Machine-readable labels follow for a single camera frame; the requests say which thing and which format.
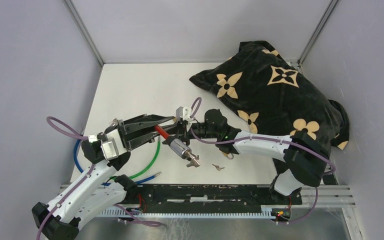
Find black floral blanket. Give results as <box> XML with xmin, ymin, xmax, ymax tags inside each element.
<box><xmin>188</xmin><ymin>40</ymin><xmax>351</xmax><ymax>173</ymax></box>

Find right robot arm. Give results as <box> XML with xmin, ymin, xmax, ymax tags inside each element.
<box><xmin>164</xmin><ymin>107</ymin><xmax>330</xmax><ymax>204</ymax></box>

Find blue cable lock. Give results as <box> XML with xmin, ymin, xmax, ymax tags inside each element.
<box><xmin>73</xmin><ymin>137</ymin><xmax>162</xmax><ymax>185</ymax></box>

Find red cable lock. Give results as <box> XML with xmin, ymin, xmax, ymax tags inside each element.
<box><xmin>154</xmin><ymin>125</ymin><xmax>197</xmax><ymax>162</ymax></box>

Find small brass padlock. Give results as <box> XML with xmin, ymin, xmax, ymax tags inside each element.
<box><xmin>221</xmin><ymin>152</ymin><xmax>234</xmax><ymax>160</ymax></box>

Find red cable lock keys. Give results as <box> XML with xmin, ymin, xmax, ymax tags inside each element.
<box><xmin>186</xmin><ymin>153</ymin><xmax>201</xmax><ymax>168</ymax></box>

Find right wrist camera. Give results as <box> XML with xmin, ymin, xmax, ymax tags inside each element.
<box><xmin>175</xmin><ymin>106</ymin><xmax>194</xmax><ymax>131</ymax></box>

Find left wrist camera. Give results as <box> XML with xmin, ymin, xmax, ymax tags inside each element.
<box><xmin>82</xmin><ymin>132</ymin><xmax>119</xmax><ymax>164</ymax></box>

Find small padlock keys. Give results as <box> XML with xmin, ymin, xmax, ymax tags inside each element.
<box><xmin>212</xmin><ymin>164</ymin><xmax>225</xmax><ymax>172</ymax></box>

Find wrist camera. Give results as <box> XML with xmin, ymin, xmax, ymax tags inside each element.
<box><xmin>175</xmin><ymin>106</ymin><xmax>194</xmax><ymax>131</ymax></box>
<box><xmin>82</xmin><ymin>132</ymin><xmax>119</xmax><ymax>164</ymax></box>

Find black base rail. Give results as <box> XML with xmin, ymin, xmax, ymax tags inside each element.
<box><xmin>120</xmin><ymin>183</ymin><xmax>303</xmax><ymax>215</ymax></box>

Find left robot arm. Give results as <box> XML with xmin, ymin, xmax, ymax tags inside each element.
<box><xmin>32</xmin><ymin>114</ymin><xmax>173</xmax><ymax>240</ymax></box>

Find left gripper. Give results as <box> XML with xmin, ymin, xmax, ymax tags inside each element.
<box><xmin>105</xmin><ymin>112</ymin><xmax>177</xmax><ymax>151</ymax></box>

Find green cable lock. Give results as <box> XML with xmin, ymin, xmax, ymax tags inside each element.
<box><xmin>108</xmin><ymin>136</ymin><xmax>161</xmax><ymax>184</ymax></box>

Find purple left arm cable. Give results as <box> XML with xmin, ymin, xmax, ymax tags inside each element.
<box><xmin>35</xmin><ymin>116</ymin><xmax>165</xmax><ymax>240</ymax></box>

